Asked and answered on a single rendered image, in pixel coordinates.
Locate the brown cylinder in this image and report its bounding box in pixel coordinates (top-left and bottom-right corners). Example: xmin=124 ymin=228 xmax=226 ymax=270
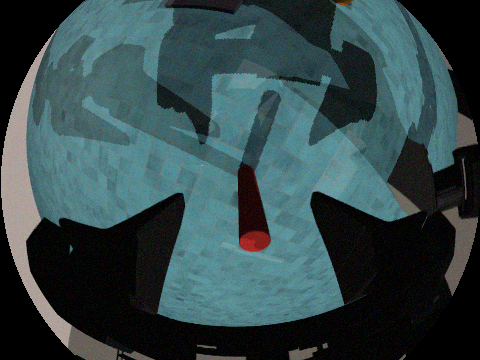
xmin=332 ymin=0 xmax=353 ymax=5

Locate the dark red peg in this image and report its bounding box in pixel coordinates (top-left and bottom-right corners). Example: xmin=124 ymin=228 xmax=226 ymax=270
xmin=239 ymin=165 xmax=271 ymax=252

